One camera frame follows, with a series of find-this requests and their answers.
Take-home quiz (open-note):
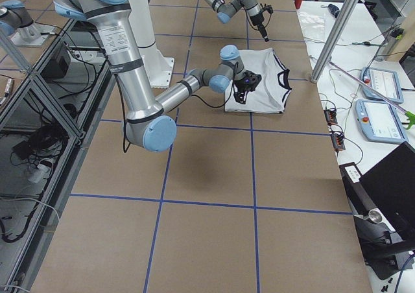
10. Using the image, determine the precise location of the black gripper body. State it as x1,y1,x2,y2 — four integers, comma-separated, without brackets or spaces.
232,71,261,104
249,4,273,30

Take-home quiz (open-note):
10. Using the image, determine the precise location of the grey cartoon print t-shirt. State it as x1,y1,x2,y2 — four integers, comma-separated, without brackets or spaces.
224,48,292,113

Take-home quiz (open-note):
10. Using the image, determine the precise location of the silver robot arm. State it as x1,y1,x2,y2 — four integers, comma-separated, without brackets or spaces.
204,0,274,42
54,0,261,152

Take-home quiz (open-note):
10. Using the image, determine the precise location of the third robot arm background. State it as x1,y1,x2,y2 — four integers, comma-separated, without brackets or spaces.
1,0,34,36

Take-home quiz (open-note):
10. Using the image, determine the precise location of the far teach pendant tablet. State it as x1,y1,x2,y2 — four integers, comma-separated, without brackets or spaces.
361,67,404,104

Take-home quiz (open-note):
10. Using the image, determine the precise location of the teach pendant tablet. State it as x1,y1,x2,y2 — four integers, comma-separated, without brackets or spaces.
361,67,404,104
355,99,409,145

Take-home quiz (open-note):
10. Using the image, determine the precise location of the near teach pendant tablet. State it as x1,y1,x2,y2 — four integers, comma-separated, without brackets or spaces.
355,99,409,145

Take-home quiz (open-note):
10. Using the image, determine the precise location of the black laptop computer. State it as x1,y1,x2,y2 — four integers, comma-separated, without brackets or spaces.
360,142,414,240

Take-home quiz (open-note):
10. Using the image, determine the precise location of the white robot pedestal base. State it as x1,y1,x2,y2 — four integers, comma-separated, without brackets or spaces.
129,0,174,88

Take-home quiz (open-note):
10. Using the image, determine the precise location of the aluminium frame post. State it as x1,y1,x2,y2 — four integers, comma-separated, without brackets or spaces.
311,0,359,83

